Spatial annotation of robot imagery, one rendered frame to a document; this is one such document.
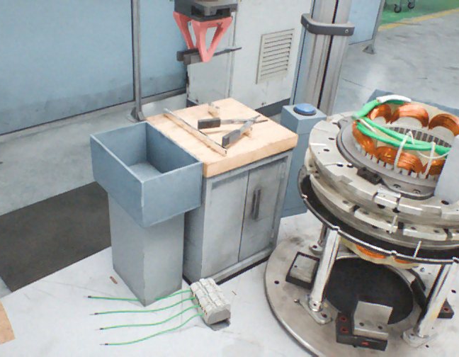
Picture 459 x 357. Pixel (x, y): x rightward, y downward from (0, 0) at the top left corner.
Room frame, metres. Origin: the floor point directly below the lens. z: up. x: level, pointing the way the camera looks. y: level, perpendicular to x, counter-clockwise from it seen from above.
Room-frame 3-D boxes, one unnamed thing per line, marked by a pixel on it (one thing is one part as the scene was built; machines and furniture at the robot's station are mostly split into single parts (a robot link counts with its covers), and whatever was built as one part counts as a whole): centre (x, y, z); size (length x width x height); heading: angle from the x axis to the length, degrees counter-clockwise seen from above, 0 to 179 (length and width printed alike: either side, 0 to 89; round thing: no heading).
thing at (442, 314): (0.64, -0.40, 0.81); 0.08 x 0.05 x 0.01; 6
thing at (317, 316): (0.59, -0.17, 0.81); 0.07 x 0.03 x 0.01; 34
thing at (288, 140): (0.75, 0.03, 1.05); 0.20 x 0.19 x 0.02; 132
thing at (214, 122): (0.71, 0.04, 1.09); 0.04 x 0.01 x 0.02; 117
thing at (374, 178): (0.57, -0.19, 1.10); 0.03 x 0.01 x 0.01; 41
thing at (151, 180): (0.65, 0.14, 0.92); 0.17 x 0.11 x 0.28; 42
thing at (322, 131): (0.66, -0.28, 1.09); 0.32 x 0.32 x 0.01
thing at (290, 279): (0.68, -0.16, 0.81); 0.08 x 0.05 x 0.01; 160
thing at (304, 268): (0.67, -0.16, 0.83); 0.05 x 0.04 x 0.02; 160
